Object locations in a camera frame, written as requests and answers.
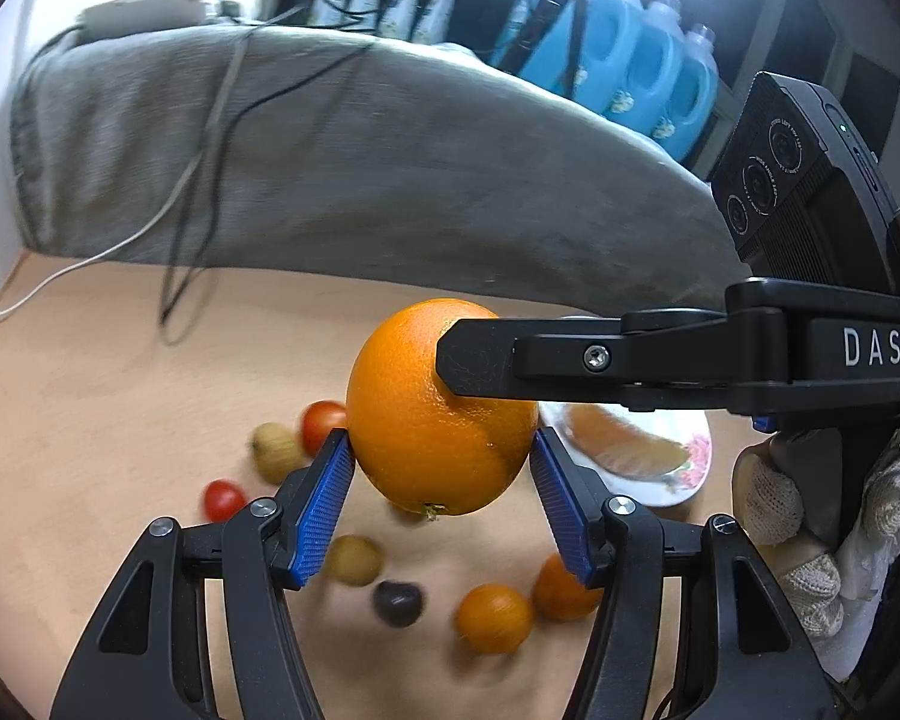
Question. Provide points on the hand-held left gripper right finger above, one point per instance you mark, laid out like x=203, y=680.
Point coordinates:
x=562, y=517

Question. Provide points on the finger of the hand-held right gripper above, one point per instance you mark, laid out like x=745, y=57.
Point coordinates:
x=540, y=352

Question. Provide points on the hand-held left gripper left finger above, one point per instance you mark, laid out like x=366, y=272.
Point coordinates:
x=322, y=510

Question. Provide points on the brown longan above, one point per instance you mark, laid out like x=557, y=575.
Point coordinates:
x=354, y=559
x=277, y=454

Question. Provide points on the small tangerine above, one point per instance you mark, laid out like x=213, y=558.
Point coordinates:
x=559, y=596
x=495, y=619

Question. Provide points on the floral white plate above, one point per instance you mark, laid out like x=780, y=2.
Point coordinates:
x=645, y=493

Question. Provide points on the red cherry tomato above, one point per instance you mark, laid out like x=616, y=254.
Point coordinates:
x=324, y=424
x=223, y=500

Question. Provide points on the dark purple plum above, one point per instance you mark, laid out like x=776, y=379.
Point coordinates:
x=399, y=604

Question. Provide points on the large orange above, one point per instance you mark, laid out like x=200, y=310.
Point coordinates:
x=420, y=435

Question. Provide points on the person's right hand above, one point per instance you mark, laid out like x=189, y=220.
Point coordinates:
x=772, y=502

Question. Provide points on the peeled orange segment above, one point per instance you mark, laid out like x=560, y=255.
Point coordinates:
x=615, y=442

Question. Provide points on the blue detergent bottle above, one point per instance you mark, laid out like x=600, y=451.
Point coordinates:
x=656, y=82
x=607, y=52
x=529, y=30
x=694, y=105

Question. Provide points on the beige table cloth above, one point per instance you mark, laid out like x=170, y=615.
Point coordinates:
x=105, y=465

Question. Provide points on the grey blanket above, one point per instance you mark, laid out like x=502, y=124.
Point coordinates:
x=420, y=165

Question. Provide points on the black tripod stand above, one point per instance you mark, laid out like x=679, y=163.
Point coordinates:
x=551, y=15

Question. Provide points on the white power adapter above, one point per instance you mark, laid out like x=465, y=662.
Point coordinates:
x=139, y=11

